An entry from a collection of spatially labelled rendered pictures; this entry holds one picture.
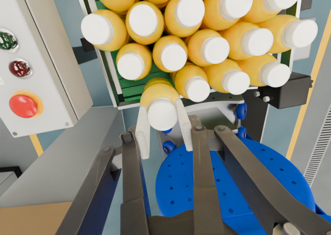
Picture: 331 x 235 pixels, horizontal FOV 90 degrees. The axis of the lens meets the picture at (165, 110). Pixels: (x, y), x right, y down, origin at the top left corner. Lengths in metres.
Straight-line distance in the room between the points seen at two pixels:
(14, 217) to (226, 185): 0.54
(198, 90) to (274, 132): 1.72
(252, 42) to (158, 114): 0.18
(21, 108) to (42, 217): 0.36
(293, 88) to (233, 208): 0.29
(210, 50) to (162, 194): 0.27
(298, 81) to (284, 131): 1.58
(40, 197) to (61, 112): 0.55
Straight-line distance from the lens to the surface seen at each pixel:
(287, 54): 0.48
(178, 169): 0.39
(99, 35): 0.27
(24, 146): 2.02
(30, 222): 0.61
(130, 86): 0.46
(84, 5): 0.39
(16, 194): 0.89
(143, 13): 0.26
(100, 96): 1.48
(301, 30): 0.34
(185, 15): 0.27
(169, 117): 0.21
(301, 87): 0.48
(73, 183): 0.80
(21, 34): 0.29
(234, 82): 0.30
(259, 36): 0.31
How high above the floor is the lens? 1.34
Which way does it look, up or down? 66 degrees down
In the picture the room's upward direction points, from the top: 171 degrees clockwise
